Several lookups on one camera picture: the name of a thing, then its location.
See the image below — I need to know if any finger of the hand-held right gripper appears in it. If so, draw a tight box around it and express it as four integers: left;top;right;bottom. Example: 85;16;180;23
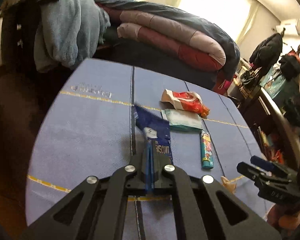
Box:
237;162;271;184
250;156;282;172

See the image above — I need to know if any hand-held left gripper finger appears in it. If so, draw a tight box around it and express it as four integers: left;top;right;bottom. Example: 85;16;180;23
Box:
20;142;151;240
150;141;273;240

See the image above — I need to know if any blue biscuit packet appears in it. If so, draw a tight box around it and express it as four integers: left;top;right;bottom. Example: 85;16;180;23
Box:
134;104;172;166

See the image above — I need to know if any colourful printed lighter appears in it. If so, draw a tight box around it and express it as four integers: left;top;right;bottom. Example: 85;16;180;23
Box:
199;130;214;170

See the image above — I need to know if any stack of dark folded clothes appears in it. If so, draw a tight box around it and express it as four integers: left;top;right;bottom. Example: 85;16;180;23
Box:
282;90;300;131

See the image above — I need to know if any white tissue packet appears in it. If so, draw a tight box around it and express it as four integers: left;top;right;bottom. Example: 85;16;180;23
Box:
161;109;204;132

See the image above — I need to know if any teal printed bag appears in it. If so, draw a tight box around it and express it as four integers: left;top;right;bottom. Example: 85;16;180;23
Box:
259;66;299;107

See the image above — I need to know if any red and white wrapper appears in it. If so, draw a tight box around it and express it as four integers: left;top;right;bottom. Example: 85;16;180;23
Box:
161;89;211;118

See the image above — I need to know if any black garment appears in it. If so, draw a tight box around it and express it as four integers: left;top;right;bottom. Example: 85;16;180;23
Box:
279;54;300;81

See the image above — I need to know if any dark hanging coat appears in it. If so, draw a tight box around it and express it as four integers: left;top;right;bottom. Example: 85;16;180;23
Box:
249;33;283;67

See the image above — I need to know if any bed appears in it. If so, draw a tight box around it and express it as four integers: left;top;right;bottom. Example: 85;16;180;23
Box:
91;0;241;93

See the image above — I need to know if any white air conditioner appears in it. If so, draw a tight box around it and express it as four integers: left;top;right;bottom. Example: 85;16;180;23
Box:
275;19;300;36

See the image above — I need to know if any folded pink and red quilt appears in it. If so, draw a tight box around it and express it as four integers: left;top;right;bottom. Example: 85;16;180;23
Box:
100;4;227;72

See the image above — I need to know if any folded red purple duvet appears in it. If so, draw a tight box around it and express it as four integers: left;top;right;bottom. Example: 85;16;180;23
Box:
91;0;241;81

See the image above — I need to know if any light blue fleece blanket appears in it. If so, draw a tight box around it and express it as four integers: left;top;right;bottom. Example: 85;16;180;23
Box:
34;0;112;74

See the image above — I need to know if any sheer cream curtain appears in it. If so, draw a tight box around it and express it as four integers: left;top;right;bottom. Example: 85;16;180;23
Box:
177;0;261;46

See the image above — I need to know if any dark chair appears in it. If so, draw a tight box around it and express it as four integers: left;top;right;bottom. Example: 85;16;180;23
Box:
0;2;41;76

